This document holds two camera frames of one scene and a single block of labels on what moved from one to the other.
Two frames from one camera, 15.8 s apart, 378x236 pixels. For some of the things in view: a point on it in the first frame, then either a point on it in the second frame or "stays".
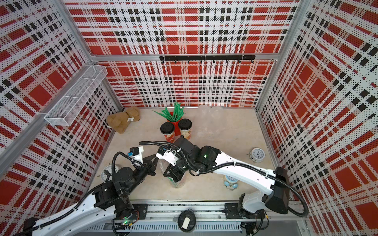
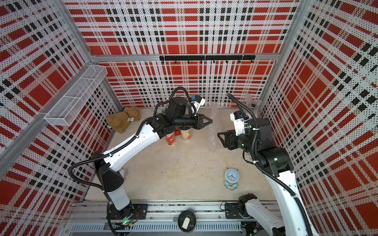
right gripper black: (173, 173) -> (229, 139)
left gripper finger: (152, 160) -> (200, 124)
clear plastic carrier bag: (164, 166) -> (254, 104)
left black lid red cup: (168, 129) stays
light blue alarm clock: (231, 183) stays
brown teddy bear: (120, 122) stays
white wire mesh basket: (67, 108) stays
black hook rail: (213, 58) stays
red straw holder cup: (177, 131) stays
